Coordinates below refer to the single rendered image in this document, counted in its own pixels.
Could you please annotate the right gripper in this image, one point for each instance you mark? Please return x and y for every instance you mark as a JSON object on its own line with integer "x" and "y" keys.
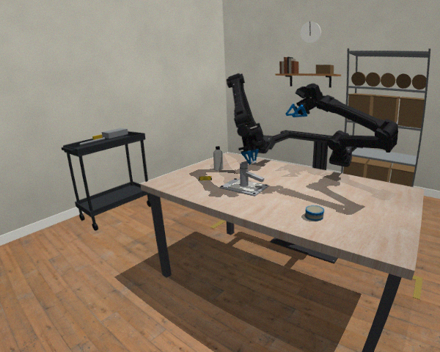
{"x": 246, "y": 150}

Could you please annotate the grey bottle with black cap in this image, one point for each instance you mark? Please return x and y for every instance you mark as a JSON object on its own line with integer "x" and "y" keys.
{"x": 218, "y": 159}

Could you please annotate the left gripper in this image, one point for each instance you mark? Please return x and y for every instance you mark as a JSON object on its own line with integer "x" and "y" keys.
{"x": 303, "y": 110}

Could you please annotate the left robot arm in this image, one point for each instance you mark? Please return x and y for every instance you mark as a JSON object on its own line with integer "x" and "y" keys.
{"x": 386, "y": 131}

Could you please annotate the round blue-rimmed tin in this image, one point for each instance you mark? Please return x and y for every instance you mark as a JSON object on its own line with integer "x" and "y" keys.
{"x": 314, "y": 213}

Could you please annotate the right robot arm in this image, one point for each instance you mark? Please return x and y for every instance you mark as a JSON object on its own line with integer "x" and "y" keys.
{"x": 243, "y": 115}

